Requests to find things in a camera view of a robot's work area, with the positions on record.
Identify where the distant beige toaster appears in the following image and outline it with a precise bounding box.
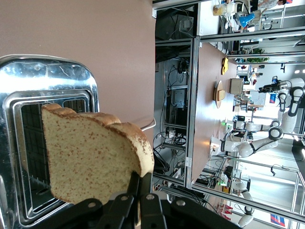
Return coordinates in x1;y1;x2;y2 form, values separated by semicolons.
229;78;244;95

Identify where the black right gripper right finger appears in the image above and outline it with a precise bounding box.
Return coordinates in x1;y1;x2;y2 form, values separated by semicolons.
138;172;241;229

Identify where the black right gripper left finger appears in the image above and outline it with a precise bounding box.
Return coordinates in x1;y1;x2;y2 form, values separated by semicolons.
57;171;141;229

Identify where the grey electronics box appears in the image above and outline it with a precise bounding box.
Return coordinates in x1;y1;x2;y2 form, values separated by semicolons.
170;88;189;108

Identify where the yellowish jar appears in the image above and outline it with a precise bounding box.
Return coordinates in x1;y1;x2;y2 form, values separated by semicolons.
213;3;228;16

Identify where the green potted plant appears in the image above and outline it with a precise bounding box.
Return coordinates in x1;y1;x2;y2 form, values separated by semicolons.
246;48;270;64

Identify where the aluminium frame rack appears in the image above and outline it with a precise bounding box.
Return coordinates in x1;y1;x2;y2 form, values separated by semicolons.
152;0;201;189

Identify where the brown bread slice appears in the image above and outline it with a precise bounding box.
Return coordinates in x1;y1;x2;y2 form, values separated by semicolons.
41;103;155;206

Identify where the blue lamp shade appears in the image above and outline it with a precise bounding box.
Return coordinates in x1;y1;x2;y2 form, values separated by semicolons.
238;13;255;27

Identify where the distant round wooden plate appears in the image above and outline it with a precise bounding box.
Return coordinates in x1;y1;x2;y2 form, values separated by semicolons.
213;80;226;109

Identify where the chrome two-slot toaster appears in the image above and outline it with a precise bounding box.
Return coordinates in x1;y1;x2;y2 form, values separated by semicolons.
0;54;100;229

